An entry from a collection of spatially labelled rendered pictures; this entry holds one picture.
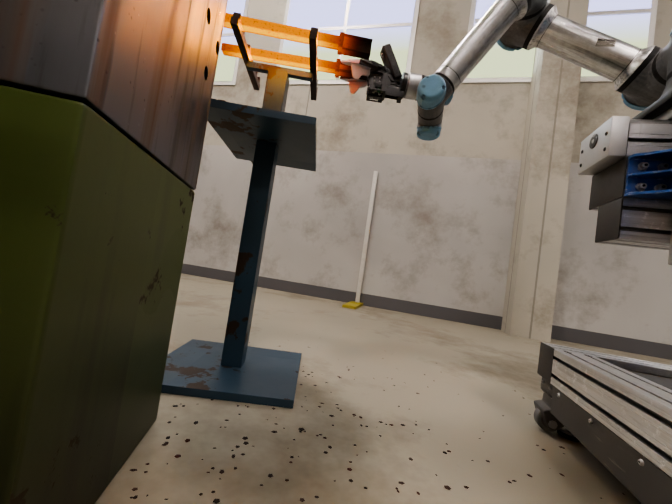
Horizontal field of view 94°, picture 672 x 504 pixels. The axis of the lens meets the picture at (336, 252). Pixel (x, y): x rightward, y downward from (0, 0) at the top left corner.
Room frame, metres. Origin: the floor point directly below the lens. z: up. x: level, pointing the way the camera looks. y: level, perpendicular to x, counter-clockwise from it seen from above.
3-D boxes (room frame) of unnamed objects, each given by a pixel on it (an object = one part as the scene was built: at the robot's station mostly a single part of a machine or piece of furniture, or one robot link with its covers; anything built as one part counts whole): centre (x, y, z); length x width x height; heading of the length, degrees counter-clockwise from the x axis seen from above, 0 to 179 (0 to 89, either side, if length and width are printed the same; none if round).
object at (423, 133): (0.96, -0.23, 0.86); 0.11 x 0.08 x 0.11; 163
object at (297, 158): (0.96, 0.26, 0.71); 0.40 x 0.30 x 0.02; 3
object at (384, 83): (0.97, -0.08, 0.96); 0.12 x 0.08 x 0.09; 92
